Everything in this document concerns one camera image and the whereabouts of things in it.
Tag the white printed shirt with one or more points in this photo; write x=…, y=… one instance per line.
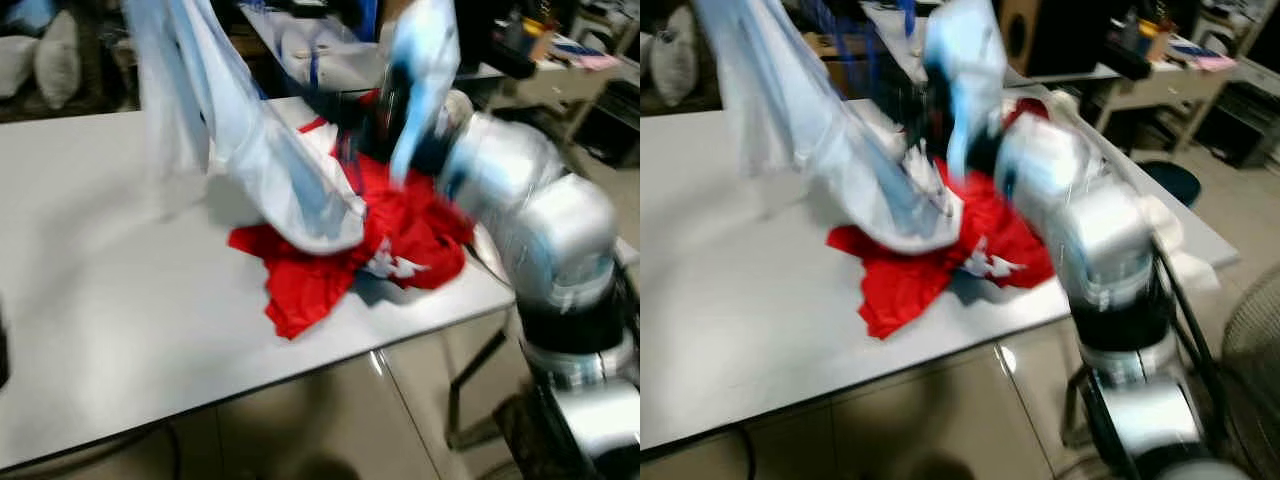
x=830, y=140
x=260, y=150

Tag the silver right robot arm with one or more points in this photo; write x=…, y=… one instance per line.
x=1100, y=230
x=540, y=220

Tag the red garment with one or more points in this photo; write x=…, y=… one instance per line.
x=910, y=280
x=400, y=230

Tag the black and brown speaker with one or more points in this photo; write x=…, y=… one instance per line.
x=1022, y=35

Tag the pink flat packet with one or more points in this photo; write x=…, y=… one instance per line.
x=598, y=62
x=1213, y=62

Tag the blue round stool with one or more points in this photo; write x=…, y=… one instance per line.
x=1170, y=180

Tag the grey pillow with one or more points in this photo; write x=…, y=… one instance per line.
x=58, y=60
x=675, y=55
x=18, y=65

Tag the white table with black legs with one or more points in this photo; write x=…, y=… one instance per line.
x=150, y=300
x=760, y=330

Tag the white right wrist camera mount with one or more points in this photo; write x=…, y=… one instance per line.
x=425, y=60
x=965, y=50

